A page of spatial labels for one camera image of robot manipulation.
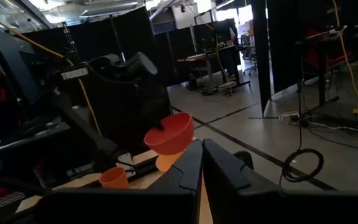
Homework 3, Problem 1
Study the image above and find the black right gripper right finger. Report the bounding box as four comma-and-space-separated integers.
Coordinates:
203, 138, 358, 224

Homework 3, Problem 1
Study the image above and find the yellow cable with plug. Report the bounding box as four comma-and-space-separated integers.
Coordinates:
332, 0, 358, 116

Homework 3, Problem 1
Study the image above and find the peach orange bowl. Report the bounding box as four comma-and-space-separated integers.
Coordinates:
155, 136, 196, 173

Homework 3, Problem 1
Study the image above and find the orange cup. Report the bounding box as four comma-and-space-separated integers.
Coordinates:
99, 167, 131, 190

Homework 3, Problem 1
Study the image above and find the wooden desk with black legs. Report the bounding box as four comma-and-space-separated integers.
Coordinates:
177, 45, 252, 96

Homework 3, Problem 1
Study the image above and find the black coiled floor cable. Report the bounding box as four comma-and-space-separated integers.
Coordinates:
278, 80, 325, 184

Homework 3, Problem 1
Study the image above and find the red bowl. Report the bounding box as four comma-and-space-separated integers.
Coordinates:
144, 112, 195, 156

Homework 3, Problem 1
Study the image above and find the white power strip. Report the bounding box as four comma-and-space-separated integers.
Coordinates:
277, 110, 301, 123

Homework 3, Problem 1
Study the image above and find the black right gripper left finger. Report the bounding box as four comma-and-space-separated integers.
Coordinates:
35, 139, 204, 224

